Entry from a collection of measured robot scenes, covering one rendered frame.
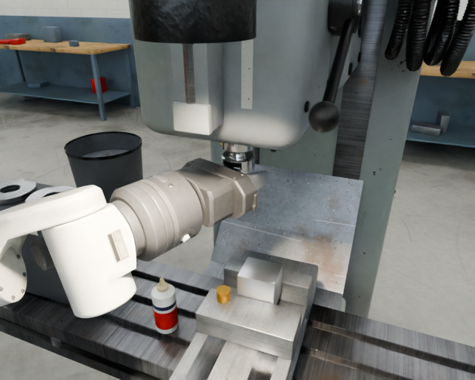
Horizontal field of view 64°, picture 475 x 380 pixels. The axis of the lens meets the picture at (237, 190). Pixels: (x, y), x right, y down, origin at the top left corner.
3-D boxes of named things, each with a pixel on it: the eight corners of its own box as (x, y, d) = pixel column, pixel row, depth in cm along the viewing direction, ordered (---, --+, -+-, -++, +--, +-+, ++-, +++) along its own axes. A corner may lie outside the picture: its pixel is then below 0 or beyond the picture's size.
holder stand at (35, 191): (78, 307, 72) (55, 218, 63) (-10, 283, 78) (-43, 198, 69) (114, 268, 83) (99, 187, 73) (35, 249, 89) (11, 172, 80)
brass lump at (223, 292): (227, 304, 58) (227, 296, 57) (214, 301, 58) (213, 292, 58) (232, 295, 60) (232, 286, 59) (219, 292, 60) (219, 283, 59)
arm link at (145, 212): (160, 177, 40) (53, 219, 32) (190, 269, 42) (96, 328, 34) (111, 182, 48) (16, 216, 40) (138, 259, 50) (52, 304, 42)
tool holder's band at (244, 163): (226, 170, 50) (226, 163, 49) (217, 157, 54) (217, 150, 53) (259, 165, 51) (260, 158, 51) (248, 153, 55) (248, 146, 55)
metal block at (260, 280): (272, 314, 59) (274, 284, 56) (237, 304, 61) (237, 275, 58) (281, 292, 63) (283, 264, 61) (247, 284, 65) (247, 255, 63)
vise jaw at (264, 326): (291, 361, 54) (293, 341, 52) (196, 332, 58) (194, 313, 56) (300, 329, 59) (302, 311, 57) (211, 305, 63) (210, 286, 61)
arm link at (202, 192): (259, 165, 46) (184, 200, 38) (257, 232, 50) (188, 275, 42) (190, 142, 53) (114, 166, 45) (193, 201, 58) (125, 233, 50)
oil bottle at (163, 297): (171, 337, 66) (165, 289, 61) (151, 330, 67) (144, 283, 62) (182, 320, 69) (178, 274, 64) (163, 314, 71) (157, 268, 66)
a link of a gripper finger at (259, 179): (263, 185, 55) (234, 200, 51) (264, 165, 54) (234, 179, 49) (272, 188, 54) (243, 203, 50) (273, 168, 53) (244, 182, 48)
